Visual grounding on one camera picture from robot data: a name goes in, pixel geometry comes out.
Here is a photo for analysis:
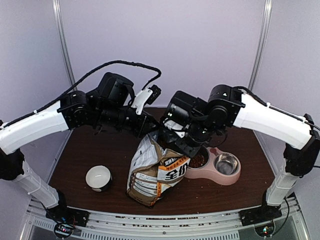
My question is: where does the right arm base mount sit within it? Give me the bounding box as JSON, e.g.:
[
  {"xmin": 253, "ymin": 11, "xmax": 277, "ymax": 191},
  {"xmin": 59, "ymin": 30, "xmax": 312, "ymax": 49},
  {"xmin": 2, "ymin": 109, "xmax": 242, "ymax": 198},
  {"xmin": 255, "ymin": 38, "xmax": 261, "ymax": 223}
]
[{"xmin": 239, "ymin": 200, "xmax": 282, "ymax": 238}]

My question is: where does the brown dog food kibble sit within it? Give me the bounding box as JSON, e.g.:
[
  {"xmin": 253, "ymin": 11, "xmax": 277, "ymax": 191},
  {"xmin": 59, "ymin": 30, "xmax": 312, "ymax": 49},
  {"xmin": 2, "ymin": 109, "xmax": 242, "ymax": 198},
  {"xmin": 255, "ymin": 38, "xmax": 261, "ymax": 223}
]
[{"xmin": 188, "ymin": 153, "xmax": 206, "ymax": 169}]

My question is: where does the aluminium front rail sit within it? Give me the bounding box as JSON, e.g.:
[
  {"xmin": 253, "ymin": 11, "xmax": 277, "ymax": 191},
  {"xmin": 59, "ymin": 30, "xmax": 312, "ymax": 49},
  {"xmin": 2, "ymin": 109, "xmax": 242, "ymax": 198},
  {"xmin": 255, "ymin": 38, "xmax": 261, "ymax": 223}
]
[{"xmin": 24, "ymin": 197, "xmax": 306, "ymax": 240}]

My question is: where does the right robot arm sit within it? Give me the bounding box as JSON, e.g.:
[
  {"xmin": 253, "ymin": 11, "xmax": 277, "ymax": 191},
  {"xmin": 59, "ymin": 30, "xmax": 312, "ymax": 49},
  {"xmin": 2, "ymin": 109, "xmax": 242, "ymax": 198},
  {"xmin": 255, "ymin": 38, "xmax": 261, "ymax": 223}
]
[{"xmin": 159, "ymin": 84, "xmax": 320, "ymax": 221}]

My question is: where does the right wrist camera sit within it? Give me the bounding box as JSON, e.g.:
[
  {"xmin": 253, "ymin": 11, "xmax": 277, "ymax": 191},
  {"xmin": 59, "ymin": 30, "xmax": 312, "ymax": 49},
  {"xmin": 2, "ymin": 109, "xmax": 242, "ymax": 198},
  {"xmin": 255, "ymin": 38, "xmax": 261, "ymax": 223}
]
[{"xmin": 158, "ymin": 118, "xmax": 187, "ymax": 144}]

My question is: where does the pink double pet feeder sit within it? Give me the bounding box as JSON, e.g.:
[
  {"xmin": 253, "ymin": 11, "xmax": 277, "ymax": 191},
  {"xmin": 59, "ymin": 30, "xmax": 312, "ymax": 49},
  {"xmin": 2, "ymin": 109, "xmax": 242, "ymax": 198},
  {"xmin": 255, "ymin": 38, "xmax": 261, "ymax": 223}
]
[{"xmin": 184, "ymin": 147, "xmax": 242, "ymax": 186}]

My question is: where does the black braided cable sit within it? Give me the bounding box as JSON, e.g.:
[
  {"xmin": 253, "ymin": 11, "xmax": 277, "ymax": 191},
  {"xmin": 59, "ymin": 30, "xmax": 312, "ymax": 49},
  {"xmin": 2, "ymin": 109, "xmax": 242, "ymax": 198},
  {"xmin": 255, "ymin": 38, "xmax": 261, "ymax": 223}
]
[{"xmin": 0, "ymin": 59, "xmax": 162, "ymax": 128}]

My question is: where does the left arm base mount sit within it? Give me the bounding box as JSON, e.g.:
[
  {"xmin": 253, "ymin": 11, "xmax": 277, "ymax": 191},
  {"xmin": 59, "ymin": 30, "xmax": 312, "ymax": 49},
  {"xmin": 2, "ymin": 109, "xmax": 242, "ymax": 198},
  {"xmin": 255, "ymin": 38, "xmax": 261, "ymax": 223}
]
[{"xmin": 43, "ymin": 190, "xmax": 90, "ymax": 240}]

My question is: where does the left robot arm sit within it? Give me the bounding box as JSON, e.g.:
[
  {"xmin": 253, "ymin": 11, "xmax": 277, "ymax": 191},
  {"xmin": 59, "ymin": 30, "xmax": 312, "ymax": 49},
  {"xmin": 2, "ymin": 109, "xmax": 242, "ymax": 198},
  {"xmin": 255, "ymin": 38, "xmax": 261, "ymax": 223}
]
[{"xmin": 0, "ymin": 72, "xmax": 161, "ymax": 222}]

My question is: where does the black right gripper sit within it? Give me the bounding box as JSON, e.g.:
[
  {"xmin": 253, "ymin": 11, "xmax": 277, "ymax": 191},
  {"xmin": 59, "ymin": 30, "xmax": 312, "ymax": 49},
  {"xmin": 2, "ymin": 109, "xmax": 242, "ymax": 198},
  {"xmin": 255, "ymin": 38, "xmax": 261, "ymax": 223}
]
[{"xmin": 174, "ymin": 116, "xmax": 217, "ymax": 159}]

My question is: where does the aluminium frame post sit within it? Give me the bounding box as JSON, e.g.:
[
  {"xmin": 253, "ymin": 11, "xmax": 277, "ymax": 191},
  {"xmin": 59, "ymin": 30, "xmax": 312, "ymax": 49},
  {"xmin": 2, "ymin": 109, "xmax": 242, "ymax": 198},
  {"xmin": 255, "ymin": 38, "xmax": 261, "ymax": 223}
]
[
  {"xmin": 52, "ymin": 0, "xmax": 75, "ymax": 86},
  {"xmin": 248, "ymin": 0, "xmax": 273, "ymax": 91}
]

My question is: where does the dog food bag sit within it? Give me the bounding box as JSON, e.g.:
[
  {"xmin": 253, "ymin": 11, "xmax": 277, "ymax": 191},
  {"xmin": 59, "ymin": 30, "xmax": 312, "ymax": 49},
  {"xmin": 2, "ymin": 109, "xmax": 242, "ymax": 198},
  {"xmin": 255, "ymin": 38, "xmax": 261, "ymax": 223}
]
[{"xmin": 126, "ymin": 131, "xmax": 191, "ymax": 207}]

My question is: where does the left aluminium frame post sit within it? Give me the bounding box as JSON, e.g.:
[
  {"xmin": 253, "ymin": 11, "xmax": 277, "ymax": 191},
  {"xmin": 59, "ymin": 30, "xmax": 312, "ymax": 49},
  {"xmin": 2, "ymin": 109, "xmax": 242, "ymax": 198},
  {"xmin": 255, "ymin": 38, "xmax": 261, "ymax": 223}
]
[{"xmin": 52, "ymin": 0, "xmax": 75, "ymax": 86}]

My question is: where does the large steel feeder bowl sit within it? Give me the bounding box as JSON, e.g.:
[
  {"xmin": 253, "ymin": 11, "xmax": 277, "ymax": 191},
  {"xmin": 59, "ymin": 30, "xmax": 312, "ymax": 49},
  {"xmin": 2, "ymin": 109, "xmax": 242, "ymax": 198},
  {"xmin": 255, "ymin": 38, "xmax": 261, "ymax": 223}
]
[{"xmin": 188, "ymin": 148, "xmax": 209, "ymax": 169}]

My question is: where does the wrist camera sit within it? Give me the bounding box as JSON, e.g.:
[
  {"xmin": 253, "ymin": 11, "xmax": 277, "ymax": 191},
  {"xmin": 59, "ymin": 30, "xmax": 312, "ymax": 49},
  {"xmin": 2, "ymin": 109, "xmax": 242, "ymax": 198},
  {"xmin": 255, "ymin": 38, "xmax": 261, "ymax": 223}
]
[
  {"xmin": 131, "ymin": 84, "xmax": 162, "ymax": 115},
  {"xmin": 158, "ymin": 118, "xmax": 187, "ymax": 144}
]

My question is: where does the white ceramic bowl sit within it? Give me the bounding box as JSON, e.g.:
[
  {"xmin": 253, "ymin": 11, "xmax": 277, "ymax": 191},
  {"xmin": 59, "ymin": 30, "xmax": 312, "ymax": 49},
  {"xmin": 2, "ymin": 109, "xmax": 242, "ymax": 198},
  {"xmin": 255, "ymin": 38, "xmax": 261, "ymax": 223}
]
[{"xmin": 85, "ymin": 165, "xmax": 113, "ymax": 193}]

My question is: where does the right aluminium frame post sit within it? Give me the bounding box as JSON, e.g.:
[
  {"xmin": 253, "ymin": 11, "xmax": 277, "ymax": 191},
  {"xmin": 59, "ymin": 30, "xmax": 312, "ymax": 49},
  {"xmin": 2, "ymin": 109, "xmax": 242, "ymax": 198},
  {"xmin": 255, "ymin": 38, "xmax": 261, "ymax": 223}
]
[{"xmin": 248, "ymin": 0, "xmax": 273, "ymax": 91}]

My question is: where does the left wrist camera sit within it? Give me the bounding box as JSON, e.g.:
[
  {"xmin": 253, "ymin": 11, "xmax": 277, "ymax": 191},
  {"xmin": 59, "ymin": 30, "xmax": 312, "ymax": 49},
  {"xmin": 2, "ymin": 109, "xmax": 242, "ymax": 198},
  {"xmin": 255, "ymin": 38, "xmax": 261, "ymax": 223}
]
[{"xmin": 131, "ymin": 84, "xmax": 162, "ymax": 115}]

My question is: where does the small steel feeder bowl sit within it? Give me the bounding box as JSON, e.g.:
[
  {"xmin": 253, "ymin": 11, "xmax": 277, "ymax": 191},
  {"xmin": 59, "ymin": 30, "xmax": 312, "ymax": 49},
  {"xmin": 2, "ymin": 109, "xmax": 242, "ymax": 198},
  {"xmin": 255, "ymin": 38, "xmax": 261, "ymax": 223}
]
[{"xmin": 213, "ymin": 153, "xmax": 240, "ymax": 176}]

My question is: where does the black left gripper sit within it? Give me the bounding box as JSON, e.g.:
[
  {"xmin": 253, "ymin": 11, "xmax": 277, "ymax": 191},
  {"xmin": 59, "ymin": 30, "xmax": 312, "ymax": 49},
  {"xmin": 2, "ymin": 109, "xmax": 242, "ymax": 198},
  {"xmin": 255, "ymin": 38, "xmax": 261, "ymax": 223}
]
[{"xmin": 95, "ymin": 103, "xmax": 161, "ymax": 139}]

